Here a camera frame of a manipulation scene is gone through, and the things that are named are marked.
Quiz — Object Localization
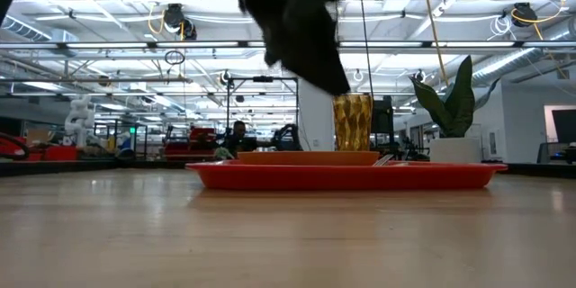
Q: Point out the amber faceted plastic cup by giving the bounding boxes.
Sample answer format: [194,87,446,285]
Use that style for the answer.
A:
[332,93,374,153]

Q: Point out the orange plate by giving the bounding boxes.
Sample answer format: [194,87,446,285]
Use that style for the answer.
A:
[237,150,381,167]

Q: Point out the red plastic tray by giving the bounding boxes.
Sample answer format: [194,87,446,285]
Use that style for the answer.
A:
[185,159,509,191]

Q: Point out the white column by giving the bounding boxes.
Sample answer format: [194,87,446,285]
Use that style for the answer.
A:
[299,71,337,153]

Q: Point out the person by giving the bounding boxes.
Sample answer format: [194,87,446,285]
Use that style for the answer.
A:
[223,120,260,157]

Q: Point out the black cabinet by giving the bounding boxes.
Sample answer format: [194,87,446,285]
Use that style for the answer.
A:
[371,96,401,161]

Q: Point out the red tool cart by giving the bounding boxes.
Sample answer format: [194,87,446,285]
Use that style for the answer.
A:
[161,126,218,162]

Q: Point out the green leafy plant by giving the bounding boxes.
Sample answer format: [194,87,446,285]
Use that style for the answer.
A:
[409,55,501,140]

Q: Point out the white planter box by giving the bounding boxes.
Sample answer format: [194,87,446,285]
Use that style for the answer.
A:
[428,137,483,165]

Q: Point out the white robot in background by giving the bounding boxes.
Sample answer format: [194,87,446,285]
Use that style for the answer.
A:
[65,94,96,149]

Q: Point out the red storage bin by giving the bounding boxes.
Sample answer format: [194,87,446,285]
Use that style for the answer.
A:
[15,137,78,163]

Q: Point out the black hanging cord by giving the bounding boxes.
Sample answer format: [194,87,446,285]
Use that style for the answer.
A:
[356,0,375,96]

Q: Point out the black metal frame rig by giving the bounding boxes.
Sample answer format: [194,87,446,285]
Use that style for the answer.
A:
[224,76,301,159]

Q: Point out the black ceiling cable reel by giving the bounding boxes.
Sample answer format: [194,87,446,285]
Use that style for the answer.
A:
[511,2,539,29]
[162,3,198,42]

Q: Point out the yellow hanging cord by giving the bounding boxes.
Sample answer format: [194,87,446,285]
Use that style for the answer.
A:
[418,0,450,87]

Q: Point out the black shelf frame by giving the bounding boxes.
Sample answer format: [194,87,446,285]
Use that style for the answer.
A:
[93,120,149,161]

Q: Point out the dark monitor with white frame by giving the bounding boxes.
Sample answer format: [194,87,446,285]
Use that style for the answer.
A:
[543,105,576,145]

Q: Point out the black cable loop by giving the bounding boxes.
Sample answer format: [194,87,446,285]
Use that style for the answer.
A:
[0,132,31,161]

